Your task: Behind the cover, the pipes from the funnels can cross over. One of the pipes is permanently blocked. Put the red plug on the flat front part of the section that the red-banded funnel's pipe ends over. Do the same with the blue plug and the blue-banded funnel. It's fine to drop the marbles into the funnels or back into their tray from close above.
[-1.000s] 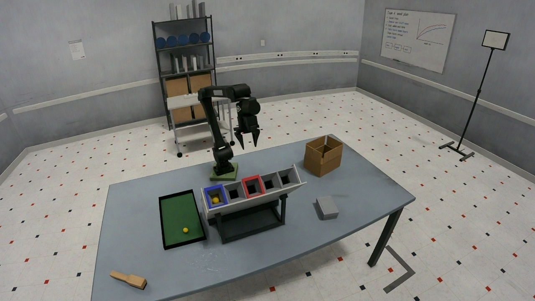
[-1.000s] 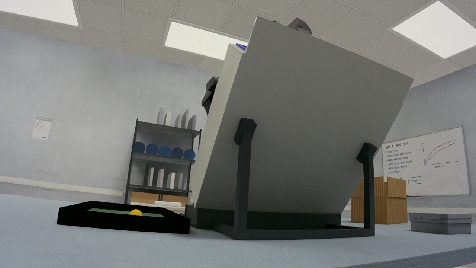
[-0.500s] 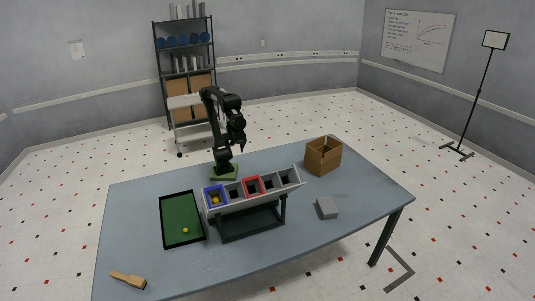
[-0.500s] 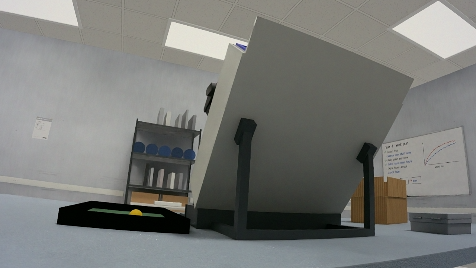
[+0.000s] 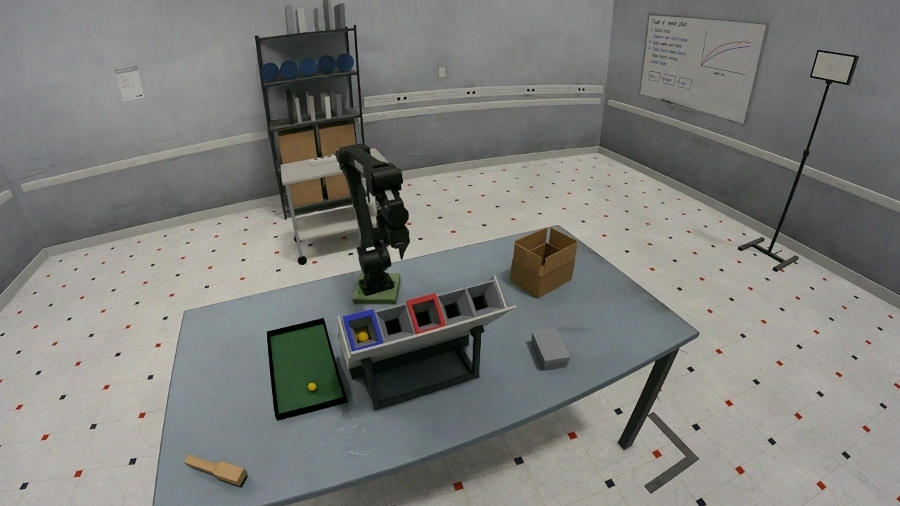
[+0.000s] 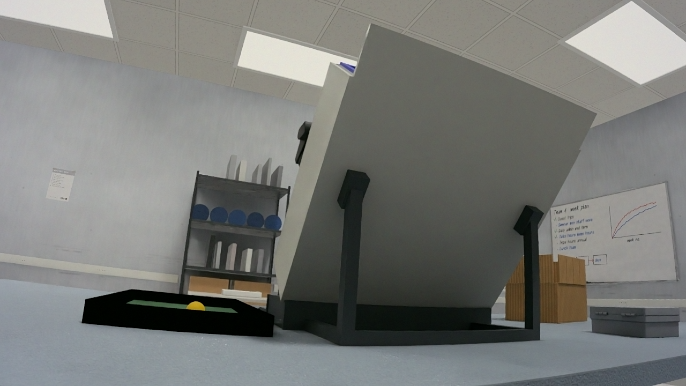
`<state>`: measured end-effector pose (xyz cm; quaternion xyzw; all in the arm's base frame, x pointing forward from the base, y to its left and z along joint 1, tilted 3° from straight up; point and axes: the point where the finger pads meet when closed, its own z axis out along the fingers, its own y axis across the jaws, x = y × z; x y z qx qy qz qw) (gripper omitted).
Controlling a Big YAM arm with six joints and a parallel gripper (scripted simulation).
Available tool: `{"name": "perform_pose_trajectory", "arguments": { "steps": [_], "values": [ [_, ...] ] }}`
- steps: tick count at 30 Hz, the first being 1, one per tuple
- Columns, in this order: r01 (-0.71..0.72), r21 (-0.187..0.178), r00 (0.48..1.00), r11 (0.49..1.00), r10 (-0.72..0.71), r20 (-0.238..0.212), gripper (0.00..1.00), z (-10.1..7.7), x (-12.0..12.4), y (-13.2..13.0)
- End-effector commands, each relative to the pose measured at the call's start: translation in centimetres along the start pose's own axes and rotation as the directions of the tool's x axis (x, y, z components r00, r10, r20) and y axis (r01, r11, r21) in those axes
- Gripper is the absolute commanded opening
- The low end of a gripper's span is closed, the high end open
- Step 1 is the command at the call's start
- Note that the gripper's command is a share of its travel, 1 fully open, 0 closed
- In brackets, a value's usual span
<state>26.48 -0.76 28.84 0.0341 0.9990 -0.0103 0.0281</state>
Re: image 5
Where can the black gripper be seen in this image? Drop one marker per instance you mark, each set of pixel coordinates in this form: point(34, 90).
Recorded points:
point(375, 239)

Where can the blue square frame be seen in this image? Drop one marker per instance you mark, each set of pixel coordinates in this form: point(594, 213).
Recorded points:
point(361, 315)

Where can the red rectangular frame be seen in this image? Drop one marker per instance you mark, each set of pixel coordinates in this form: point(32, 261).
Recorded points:
point(422, 299)

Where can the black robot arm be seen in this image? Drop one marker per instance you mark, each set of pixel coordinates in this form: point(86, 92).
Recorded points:
point(357, 159)

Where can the brown cardboard box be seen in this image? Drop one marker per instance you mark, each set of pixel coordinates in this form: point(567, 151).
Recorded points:
point(558, 256)

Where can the grey hinged case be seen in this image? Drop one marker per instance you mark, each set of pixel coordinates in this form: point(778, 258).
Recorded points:
point(550, 349)

